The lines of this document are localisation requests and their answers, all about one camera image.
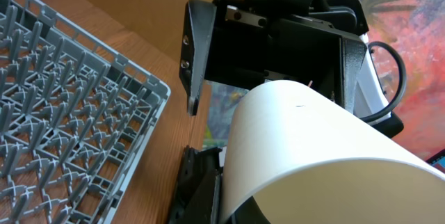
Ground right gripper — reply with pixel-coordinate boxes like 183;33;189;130
179;0;367;116

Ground pink round plate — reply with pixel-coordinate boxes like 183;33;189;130
219;80;444;223

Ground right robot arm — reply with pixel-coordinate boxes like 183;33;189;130
179;0;407;138

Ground grey dishwasher rack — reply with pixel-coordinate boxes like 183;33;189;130
1;0;171;223

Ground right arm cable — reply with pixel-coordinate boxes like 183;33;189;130
359;40;407;124

